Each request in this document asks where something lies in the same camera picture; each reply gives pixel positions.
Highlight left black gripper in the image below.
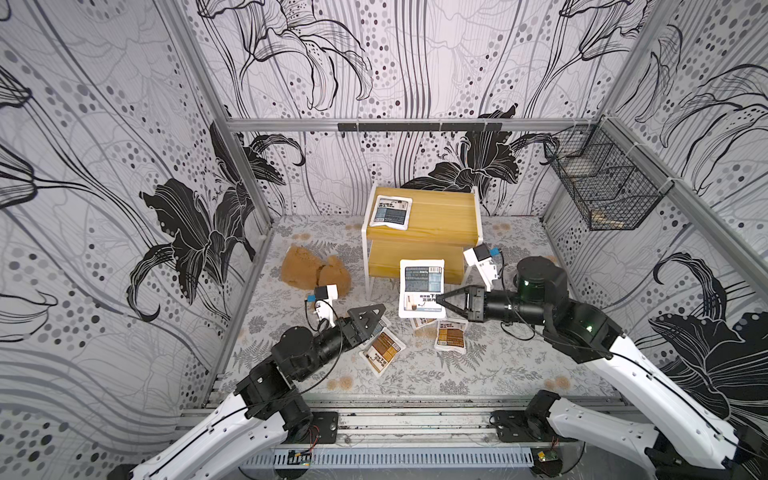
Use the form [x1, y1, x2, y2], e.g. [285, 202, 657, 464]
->
[293, 306, 386, 382]

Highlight blue coffee bag two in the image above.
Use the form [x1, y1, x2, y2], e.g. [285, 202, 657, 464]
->
[398, 259, 446, 319]

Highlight blue coffee bag one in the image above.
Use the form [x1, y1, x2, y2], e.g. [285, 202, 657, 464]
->
[369, 195, 413, 231]

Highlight blue coffee bag three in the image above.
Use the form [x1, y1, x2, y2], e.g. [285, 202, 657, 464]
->
[372, 316, 391, 338]

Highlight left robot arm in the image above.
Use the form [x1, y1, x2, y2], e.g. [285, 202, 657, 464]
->
[107, 304, 386, 479]

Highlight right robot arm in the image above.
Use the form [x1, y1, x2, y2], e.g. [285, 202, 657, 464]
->
[436, 256, 767, 479]

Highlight brown coffee bag top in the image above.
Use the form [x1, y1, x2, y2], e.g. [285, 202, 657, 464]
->
[410, 318, 437, 331]

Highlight brown coffee bag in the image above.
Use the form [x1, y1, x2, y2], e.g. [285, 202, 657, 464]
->
[410, 318, 437, 331]
[434, 319, 469, 355]
[359, 327, 407, 378]

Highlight brown coffee bag right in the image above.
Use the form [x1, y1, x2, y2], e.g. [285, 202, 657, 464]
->
[434, 319, 469, 355]

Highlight brown coffee bag left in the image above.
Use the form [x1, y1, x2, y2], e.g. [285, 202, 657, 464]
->
[359, 327, 407, 378]

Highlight wooden two-tier shelf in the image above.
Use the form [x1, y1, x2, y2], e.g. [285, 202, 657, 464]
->
[361, 184, 483, 297]

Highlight brown teddy bear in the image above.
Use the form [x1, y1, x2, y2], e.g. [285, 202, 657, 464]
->
[280, 245, 352, 297]

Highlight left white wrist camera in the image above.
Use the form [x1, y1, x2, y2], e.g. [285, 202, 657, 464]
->
[307, 284, 339, 327]

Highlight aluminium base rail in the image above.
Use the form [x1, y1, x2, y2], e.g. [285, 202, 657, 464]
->
[173, 395, 667, 448]

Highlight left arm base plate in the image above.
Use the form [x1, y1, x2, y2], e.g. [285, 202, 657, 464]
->
[284, 410, 339, 449]

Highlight grey cable duct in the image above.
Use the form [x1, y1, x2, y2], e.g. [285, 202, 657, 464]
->
[242, 446, 534, 470]

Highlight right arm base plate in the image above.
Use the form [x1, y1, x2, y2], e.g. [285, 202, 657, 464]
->
[490, 390, 575, 444]

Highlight black bar on frame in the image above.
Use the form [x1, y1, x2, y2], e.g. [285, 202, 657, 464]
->
[337, 122, 503, 132]

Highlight black wire basket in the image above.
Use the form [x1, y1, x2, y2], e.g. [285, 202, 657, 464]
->
[544, 122, 674, 231]

